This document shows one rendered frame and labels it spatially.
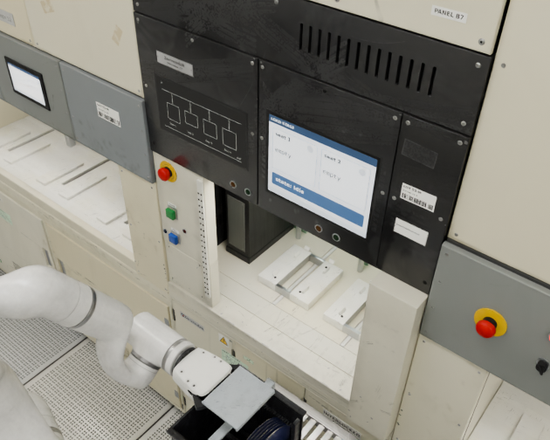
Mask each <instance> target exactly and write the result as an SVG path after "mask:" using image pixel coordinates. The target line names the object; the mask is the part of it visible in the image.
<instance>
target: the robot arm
mask: <svg viewBox="0 0 550 440"><path fill-rule="evenodd" d="M0 318H4V319H11V320H31V319H36V318H43V319H46V320H49V321H52V322H54V323H57V324H59V325H61V326H63V327H67V328H70V329H72V330H74V331H77V332H80V333H83V334H86V335H88V336H91V337H93V338H95V339H96V353H97V356H98V359H99V362H100V365H101V366H102V368H103V370H104V371H105V372H106V373H107V375H108V376H110V377H111V378H112V379H113V380H115V381H117V382H118V383H121V384H123V385H126V386H129V387H130V388H136V389H143V388H145V387H147V386H148V385H149V384H150V382H151V381H152V380H153V379H154V378H155V376H156V374H157V372H158V371H159V369H160V368H161V369H163V370H164V371H165V372H167V373H168V374H169V375H171V376H172V377H173V380H174V381H175V383H176V384H177V385H178V386H179V388H180V389H181V390H182V391H183V392H184V393H185V394H186V395H187V396H188V397H189V398H190V399H192V400H193V401H194V404H195V407H196V410H201V409H206V408H207V407H206V406H204V405H203V404H202V401H203V400H204V399H205V398H206V397H207V396H208V395H209V394H210V393H211V392H212V391H213V390H215V389H216V388H217V387H218V386H219V385H220V384H221V383H222V382H223V381H224V380H225V379H226V378H227V377H229V376H230V375H231V373H230V372H234V371H235V370H236V369H237V368H238V367H239V366H240V365H234V364H228V363H227V362H226V361H224V360H222V359H221V358H219V357H217V356H216V355H214V354H212V353H210V352H208V351H206V350H204V349H201V348H199V347H198V348H196V347H195V345H194V344H193V343H191V342H190V341H188V340H187V339H185V338H184V337H182V336H181V335H180V334H179V333H177V332H176V331H175V330H173V329H172V328H171V327H169V326H167V325H166V324H165V323H163V322H162V321H160V320H159V319H157V318H156V317H155V316H154V315H153V314H151V313H148V312H143V313H139V314H137V315H136V316H135V317H134V316H133V313H132V311H131V309H130V308H129V307H128V306H127V305H125V304H124V303H122V302H120V301H118V300H117V299H114V298H112V297H110V296H108V295H106V294H105V293H103V292H100V291H98V290H96V289H94V288H92V287H91V286H89V285H86V284H84V283H82V282H80V281H78V280H77V279H75V278H72V277H70V276H68V275H66V274H64V273H63V272H59V271H57V270H55V269H53V268H51V267H48V266H45V265H29V266H26V267H23V268H20V269H17V270H15V271H13V272H10V273H7V274H5V275H3V276H0ZM127 343H129V344H130V345H131V346H133V349H132V352H131V353H130V355H129V356H128V357H127V358H126V359H125V360H124V353H125V348H126V344H127ZM0 440H65V439H64V437H63V435H62V433H61V431H60V429H59V427H58V424H57V422H56V420H55V418H54V416H53V414H52V411H51V409H50V407H49V405H48V404H47V402H46V401H45V400H44V399H43V398H42V397H41V396H40V395H37V394H35V393H32V392H27V390H26V389H25V387H24V385H23V384H22V382H21V381H20V380H19V379H18V377H17V375H16V374H15V372H14V371H13V370H12V368H11V367H10V366H9V364H7V363H6V362H5V361H3V360H1V359H0Z"/></svg>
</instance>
